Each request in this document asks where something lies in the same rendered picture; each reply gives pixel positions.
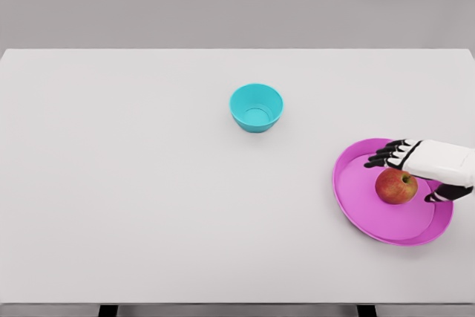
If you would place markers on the pink plate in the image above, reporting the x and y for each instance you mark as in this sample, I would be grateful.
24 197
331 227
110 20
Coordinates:
375 217

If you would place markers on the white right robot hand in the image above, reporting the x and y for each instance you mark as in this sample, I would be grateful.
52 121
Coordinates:
434 163

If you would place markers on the red apple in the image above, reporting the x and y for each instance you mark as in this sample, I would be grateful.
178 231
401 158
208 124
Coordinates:
395 187

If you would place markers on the blue bowl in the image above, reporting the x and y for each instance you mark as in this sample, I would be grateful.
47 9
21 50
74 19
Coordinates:
256 107

